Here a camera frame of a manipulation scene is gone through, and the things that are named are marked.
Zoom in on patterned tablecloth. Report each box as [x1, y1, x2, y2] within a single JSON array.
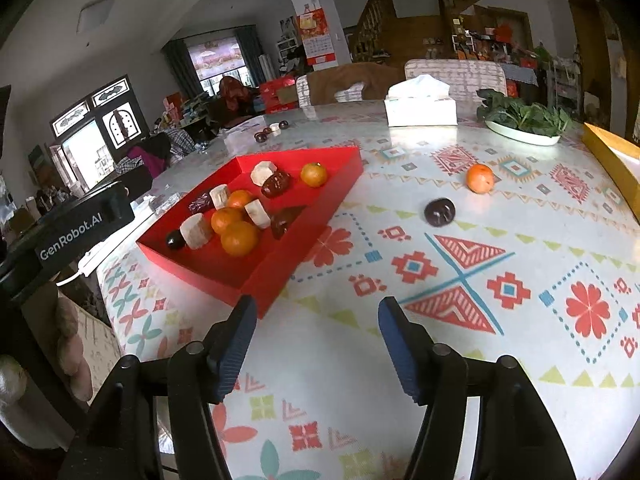
[[97, 100, 640, 480]]

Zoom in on red wall calendar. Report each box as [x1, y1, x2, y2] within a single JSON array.
[[298, 7, 335, 68]]

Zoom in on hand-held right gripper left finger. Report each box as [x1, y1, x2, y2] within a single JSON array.
[[57, 294, 258, 480]]

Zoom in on tissue box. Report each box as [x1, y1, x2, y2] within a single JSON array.
[[384, 74, 458, 127]]

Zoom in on door with patterned glass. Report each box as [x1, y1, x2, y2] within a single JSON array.
[[50, 76, 151, 186]]

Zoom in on yellow taped tray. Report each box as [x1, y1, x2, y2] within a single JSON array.
[[582, 121, 640, 211]]

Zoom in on square ceiling lamp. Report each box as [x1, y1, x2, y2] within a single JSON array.
[[76, 0, 117, 35]]

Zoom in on blue checkered tablecloth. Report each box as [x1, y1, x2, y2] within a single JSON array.
[[500, 62, 540, 86]]

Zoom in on pale green oval plate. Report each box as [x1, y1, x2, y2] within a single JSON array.
[[485, 119, 562, 147]]

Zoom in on brown chair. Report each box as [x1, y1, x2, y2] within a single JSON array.
[[297, 62, 406, 107]]

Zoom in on large orange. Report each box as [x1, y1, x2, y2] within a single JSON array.
[[220, 221, 261, 257]]

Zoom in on person's left hand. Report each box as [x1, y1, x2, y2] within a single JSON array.
[[54, 299, 93, 403]]

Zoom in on wooden staircase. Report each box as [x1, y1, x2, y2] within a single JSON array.
[[350, 0, 493, 61]]

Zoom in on red box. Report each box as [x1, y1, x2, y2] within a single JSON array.
[[136, 146, 364, 320]]

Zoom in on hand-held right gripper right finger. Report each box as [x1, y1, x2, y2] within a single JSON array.
[[377, 296, 578, 480]]

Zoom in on pile of clothes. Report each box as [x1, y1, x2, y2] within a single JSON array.
[[116, 127, 197, 177]]

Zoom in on metal shelf rack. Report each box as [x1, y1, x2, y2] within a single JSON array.
[[547, 57, 583, 116]]

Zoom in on chair with patterned cover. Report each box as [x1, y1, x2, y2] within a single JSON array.
[[404, 58, 508, 103]]

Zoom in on window with curtains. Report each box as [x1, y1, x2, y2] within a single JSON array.
[[189, 37, 251, 93]]

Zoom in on spinach leaves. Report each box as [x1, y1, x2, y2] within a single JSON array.
[[476, 88, 572, 137]]

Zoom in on reddish brown date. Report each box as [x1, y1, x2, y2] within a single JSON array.
[[261, 170, 292, 198]]

